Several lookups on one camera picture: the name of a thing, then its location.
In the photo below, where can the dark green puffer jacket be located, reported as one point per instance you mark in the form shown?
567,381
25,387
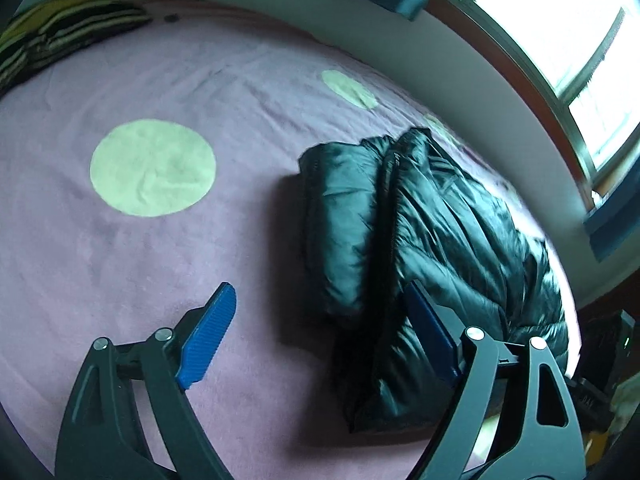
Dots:
450,230

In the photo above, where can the wooden framed window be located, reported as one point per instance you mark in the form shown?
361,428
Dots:
565,25

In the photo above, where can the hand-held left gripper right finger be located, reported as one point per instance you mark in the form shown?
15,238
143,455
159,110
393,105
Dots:
432,335

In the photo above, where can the purple dotted bed sheet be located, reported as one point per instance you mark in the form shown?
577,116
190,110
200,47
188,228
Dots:
75,260

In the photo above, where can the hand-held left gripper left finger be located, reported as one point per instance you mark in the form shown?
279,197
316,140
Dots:
207,340

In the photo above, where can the yellow black striped pillow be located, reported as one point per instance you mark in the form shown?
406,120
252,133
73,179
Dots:
60,35

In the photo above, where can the dark furniture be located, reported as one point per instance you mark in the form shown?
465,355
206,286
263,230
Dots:
607,345

